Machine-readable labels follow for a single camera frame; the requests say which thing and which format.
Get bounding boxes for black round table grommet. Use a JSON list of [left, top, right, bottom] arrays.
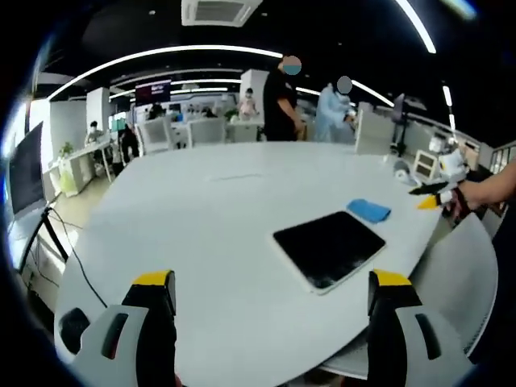
[[58, 307, 91, 356]]

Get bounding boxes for person's right hand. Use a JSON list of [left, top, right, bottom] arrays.
[[446, 180, 491, 222]]

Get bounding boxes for blue cleaning cloth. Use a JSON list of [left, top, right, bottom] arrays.
[[346, 198, 393, 224]]

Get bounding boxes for white tape roll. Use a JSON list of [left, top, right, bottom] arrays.
[[391, 159, 420, 185]]

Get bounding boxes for ceiling air conditioner vent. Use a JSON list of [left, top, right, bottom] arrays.
[[181, 0, 263, 27]]

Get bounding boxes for black tablet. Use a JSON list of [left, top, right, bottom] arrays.
[[272, 210, 387, 295]]

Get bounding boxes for white partition panel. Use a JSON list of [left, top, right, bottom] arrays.
[[354, 101, 397, 156]]

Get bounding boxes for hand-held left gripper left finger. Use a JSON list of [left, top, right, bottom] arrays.
[[74, 269, 178, 387]]

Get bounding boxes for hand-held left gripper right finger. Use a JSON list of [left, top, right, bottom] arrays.
[[365, 268, 477, 387]]

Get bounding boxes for white storage cabinet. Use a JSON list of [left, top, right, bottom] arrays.
[[413, 149, 440, 181]]

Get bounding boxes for black cable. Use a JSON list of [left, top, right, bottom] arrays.
[[47, 207, 109, 308]]

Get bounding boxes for black monitor screen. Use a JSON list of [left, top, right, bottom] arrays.
[[7, 120, 45, 215]]

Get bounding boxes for black standing device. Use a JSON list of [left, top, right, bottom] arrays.
[[389, 93, 427, 156]]

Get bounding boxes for wall display screen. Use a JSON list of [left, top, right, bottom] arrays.
[[135, 80, 173, 106]]

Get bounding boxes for black tripod stand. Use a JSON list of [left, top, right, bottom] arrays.
[[18, 205, 69, 279]]

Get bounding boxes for white office desk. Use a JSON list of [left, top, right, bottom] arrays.
[[56, 139, 114, 198]]

